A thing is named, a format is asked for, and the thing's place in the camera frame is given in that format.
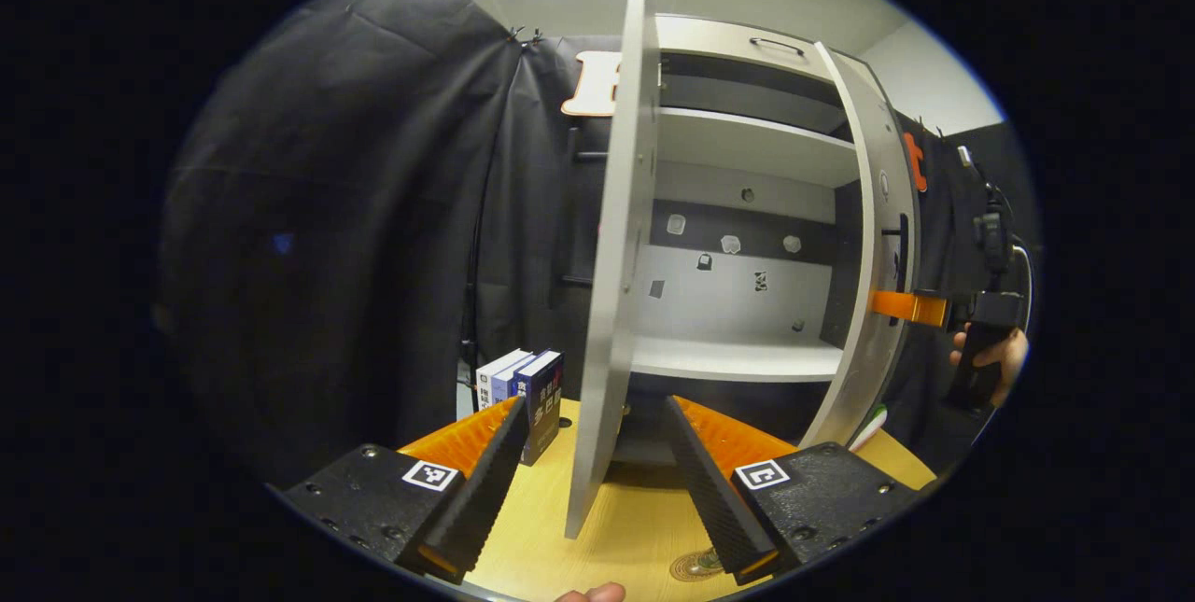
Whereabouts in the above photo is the small white green object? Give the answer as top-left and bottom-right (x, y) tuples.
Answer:
(848, 403), (888, 454)

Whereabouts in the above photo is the white cabinet door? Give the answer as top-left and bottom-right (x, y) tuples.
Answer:
(563, 0), (662, 539)
(798, 40), (923, 449)

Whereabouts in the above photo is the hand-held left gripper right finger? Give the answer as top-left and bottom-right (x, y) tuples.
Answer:
(665, 394), (923, 586)

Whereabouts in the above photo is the white grey cabinet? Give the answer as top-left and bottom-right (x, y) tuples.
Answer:
(607, 14), (897, 468)

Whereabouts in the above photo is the white cabinet drawer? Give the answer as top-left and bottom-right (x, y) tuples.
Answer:
(655, 14), (841, 85)

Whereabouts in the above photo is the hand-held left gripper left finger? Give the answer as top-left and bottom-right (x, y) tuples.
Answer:
(280, 395), (531, 584)

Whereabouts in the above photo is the white cabinet shelf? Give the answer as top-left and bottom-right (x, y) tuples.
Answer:
(654, 105), (860, 190)
(630, 333), (846, 384)

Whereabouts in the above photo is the round brown coaster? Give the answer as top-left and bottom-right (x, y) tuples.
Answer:
(668, 548), (725, 582)

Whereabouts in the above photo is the black backdrop cloth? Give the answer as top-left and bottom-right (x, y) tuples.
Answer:
(159, 0), (1042, 482)

